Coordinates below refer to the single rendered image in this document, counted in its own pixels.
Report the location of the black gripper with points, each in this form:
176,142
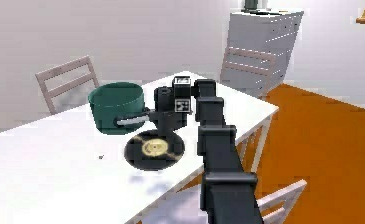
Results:
166,121

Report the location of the white chest of drawers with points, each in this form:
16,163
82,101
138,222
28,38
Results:
273,33

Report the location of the green pot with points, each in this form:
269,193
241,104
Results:
113,106

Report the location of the dark green object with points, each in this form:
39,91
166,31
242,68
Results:
251,4

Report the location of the white table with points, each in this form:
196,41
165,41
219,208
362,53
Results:
56,166

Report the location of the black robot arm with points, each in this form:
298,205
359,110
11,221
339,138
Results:
225,193

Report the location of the white slatted chair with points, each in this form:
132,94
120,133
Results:
280,200
248,71
68,81

